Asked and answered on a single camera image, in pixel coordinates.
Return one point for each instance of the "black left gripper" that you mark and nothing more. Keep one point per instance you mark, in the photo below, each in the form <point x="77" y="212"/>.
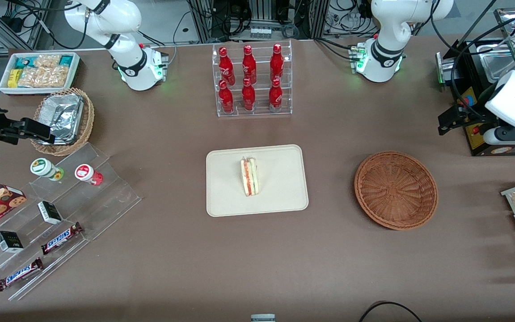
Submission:
<point x="464" y="114"/>

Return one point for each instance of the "triangular sandwich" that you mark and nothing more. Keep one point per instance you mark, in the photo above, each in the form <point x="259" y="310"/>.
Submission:
<point x="250" y="176"/>

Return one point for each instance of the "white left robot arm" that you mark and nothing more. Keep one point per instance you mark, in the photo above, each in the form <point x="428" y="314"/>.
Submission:
<point x="389" y="27"/>

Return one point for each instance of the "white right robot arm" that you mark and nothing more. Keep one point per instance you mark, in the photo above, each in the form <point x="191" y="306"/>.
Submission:
<point x="123" y="31"/>

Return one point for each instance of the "oval wicker basket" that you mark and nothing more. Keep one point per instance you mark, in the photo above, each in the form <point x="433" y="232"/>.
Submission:
<point x="88" y="120"/>

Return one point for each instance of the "round brown wicker basket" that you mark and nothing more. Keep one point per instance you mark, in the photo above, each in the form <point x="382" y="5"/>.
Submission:
<point x="396" y="190"/>

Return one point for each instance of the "beige plastic serving tray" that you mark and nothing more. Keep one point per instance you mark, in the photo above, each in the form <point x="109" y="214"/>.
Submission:
<point x="284" y="183"/>

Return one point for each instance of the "aluminium foil containers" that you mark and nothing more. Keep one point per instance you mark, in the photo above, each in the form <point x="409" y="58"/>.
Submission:
<point x="63" y="114"/>

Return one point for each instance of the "green lid yogurt cup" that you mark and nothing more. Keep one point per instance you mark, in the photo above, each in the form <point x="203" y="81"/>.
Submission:
<point x="43" y="167"/>

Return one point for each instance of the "black hot food display case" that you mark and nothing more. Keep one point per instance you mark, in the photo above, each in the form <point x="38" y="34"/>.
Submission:
<point x="485" y="145"/>

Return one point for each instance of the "large clear nut bag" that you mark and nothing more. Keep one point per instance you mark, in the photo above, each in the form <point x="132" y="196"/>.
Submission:
<point x="45" y="77"/>

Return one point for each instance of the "white rectangular snack bin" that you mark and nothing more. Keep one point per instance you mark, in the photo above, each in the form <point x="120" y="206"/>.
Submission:
<point x="3" y="86"/>

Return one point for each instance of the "yellow snack packet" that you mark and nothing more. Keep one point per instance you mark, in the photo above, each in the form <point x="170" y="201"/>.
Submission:
<point x="14" y="78"/>

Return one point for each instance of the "red lid yogurt cup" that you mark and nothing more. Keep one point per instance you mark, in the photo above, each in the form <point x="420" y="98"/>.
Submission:
<point x="85" y="172"/>

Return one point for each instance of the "teal snack packet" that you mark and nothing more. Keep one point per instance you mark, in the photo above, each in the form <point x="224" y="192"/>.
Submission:
<point x="66" y="60"/>
<point x="23" y="61"/>

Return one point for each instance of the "steel food pan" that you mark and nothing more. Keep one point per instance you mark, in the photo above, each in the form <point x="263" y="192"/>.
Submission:
<point x="499" y="62"/>

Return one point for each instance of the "small clear nut bag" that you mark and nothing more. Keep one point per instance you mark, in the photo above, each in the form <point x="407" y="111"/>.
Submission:
<point x="48" y="60"/>

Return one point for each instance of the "small black carton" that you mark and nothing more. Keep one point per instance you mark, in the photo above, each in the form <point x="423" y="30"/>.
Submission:
<point x="50" y="213"/>
<point x="9" y="241"/>

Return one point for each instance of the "clear acrylic stepped display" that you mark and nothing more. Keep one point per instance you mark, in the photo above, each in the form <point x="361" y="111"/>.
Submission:
<point x="110" y="201"/>

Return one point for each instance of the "snickers chocolate bar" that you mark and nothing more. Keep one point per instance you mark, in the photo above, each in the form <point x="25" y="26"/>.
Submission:
<point x="61" y="238"/>
<point x="18" y="274"/>

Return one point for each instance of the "red cola bottle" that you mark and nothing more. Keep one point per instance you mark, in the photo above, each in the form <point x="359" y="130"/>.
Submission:
<point x="249" y="65"/>
<point x="276" y="62"/>
<point x="226" y="99"/>
<point x="248" y="97"/>
<point x="276" y="97"/>
<point x="226" y="67"/>

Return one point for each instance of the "clear acrylic bottle rack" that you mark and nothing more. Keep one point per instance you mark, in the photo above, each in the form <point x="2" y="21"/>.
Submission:
<point x="261" y="112"/>

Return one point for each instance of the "white power strip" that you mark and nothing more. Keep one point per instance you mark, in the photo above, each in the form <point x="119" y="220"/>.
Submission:
<point x="261" y="32"/>

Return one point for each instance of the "small grey device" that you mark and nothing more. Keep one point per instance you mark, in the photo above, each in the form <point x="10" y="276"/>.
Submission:
<point x="263" y="318"/>

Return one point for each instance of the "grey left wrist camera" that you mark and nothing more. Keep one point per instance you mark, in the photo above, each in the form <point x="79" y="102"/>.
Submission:
<point x="510" y="136"/>

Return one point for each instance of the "aluminium frame rack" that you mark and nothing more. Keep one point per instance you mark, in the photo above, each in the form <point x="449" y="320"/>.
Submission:
<point x="204" y="20"/>

